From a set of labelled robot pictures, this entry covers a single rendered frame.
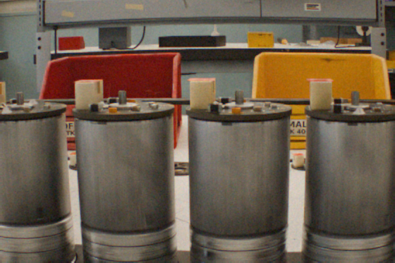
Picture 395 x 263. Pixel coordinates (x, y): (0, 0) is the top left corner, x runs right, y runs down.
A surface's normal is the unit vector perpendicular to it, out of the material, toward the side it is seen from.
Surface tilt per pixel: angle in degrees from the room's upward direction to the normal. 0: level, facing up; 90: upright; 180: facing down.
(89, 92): 90
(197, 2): 90
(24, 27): 90
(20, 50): 90
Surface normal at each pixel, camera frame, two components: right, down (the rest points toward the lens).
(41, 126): 0.63, 0.10
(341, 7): -0.04, 0.14
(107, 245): -0.36, 0.14
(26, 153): 0.33, 0.13
